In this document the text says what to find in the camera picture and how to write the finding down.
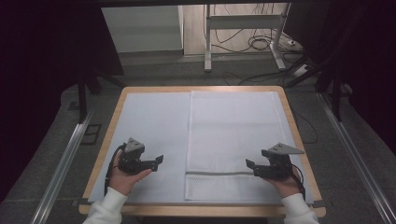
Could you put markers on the person's left hand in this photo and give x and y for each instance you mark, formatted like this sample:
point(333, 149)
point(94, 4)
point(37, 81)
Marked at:
point(123, 182)

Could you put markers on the white cabinet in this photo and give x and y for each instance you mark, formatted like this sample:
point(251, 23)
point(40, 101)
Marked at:
point(143, 29)

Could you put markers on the white mesh laundry bag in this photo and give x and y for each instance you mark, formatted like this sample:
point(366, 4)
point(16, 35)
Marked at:
point(233, 130)

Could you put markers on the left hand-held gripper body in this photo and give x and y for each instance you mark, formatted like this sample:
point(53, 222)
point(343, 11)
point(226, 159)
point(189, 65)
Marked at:
point(132, 158)

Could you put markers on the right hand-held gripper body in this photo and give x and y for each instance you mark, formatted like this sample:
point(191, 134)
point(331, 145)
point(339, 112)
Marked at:
point(275, 165)

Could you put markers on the white power strip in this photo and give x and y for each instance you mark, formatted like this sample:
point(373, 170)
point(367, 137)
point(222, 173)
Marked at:
point(301, 70)

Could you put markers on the person's right hand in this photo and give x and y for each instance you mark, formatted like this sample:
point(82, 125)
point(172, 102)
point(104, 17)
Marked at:
point(287, 186)

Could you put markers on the dark curtain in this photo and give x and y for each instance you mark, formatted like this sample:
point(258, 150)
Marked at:
point(367, 62)
point(46, 62)

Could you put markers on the aluminium floor rail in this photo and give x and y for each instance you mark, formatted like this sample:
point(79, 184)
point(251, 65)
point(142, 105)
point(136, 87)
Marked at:
point(62, 168)
point(351, 152)

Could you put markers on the wooden-edged table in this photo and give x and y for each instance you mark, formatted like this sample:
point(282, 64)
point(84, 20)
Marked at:
point(199, 211)

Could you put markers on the black tape strip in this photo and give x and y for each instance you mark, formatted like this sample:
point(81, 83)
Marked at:
point(80, 202)
point(319, 204)

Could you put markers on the black metal stand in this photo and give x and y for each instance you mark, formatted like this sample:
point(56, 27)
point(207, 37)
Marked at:
point(82, 99)
point(336, 99)

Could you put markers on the white table sheet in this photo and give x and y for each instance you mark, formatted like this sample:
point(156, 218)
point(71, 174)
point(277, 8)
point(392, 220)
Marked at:
point(155, 124)

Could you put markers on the white metal desk frame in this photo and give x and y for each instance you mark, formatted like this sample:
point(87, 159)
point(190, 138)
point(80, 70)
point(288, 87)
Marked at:
point(243, 21)

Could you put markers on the black floor socket frame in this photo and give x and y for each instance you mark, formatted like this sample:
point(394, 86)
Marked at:
point(91, 133)

